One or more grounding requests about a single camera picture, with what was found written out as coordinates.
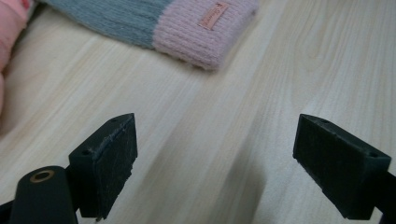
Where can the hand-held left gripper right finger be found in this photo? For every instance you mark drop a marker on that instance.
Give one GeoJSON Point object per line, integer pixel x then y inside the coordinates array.
{"type": "Point", "coordinates": [339, 168]}

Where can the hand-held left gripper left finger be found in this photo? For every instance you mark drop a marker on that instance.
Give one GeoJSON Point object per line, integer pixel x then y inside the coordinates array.
{"type": "Point", "coordinates": [106, 168]}

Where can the pink glove with red print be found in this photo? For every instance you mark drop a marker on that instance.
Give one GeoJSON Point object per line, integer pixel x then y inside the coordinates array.
{"type": "Point", "coordinates": [9, 28]}

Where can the items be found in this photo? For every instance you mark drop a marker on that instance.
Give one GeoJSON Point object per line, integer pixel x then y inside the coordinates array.
{"type": "Point", "coordinates": [186, 34]}

